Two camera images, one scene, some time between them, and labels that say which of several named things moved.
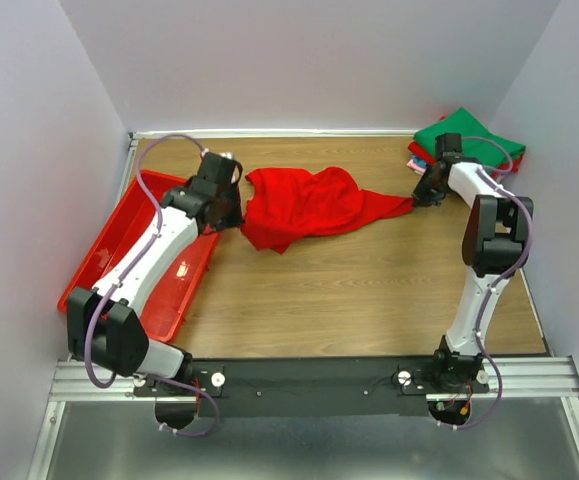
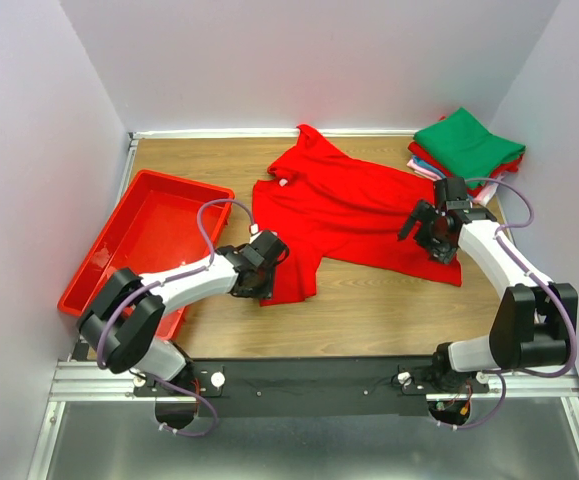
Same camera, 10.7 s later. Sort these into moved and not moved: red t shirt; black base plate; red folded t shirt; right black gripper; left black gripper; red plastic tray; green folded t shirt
Moved: right black gripper; red t shirt; left black gripper
Not moved: red folded t shirt; red plastic tray; black base plate; green folded t shirt
